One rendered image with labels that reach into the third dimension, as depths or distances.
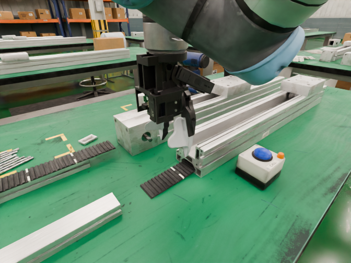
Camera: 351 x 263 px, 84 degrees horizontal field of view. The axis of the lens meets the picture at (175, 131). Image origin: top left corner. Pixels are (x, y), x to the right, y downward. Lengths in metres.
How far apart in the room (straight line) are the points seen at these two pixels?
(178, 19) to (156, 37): 0.11
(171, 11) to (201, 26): 0.03
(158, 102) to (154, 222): 0.23
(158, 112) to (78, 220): 0.24
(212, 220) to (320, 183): 0.30
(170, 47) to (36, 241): 0.38
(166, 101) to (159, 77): 0.04
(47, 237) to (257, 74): 0.40
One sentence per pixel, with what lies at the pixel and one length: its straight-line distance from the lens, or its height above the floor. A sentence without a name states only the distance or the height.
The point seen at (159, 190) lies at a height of 0.78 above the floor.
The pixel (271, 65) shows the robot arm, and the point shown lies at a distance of 0.23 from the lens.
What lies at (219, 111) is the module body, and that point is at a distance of 0.79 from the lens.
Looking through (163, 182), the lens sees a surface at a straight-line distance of 0.49.
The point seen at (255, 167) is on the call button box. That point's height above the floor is 0.83.
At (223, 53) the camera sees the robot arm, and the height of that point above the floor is 1.10.
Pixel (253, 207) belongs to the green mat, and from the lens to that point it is 0.48.
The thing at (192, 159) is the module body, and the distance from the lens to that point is 0.50.
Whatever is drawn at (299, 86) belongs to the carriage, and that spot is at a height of 0.90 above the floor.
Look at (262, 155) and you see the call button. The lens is 0.50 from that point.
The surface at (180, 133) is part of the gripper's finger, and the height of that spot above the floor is 0.93.
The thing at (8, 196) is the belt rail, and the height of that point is 0.79.
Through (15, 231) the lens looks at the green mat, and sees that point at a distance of 0.51.
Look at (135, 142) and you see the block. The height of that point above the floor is 0.82.
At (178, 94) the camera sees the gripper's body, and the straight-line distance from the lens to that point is 0.36.
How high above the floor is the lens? 1.13
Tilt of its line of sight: 30 degrees down
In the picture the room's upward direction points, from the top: straight up
